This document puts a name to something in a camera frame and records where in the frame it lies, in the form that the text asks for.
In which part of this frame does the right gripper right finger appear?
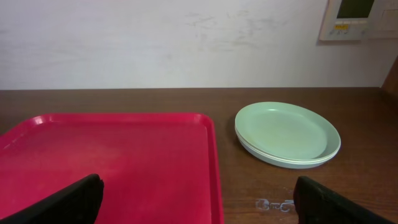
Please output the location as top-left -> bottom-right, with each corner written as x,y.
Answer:
294,176 -> 393,224

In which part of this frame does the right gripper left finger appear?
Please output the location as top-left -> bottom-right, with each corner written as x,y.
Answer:
1,174 -> 104,224

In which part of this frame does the white plate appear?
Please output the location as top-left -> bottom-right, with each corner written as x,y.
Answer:
235,129 -> 341,166

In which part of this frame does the light blue plate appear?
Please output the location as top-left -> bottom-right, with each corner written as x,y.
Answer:
236,132 -> 340,170

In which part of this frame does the light green plate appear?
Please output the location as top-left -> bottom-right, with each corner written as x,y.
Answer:
234,101 -> 341,169

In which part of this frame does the red plastic serving tray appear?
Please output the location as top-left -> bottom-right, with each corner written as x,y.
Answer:
1,113 -> 224,223

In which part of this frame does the white wall control panel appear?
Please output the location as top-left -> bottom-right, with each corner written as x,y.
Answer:
318,0 -> 397,41

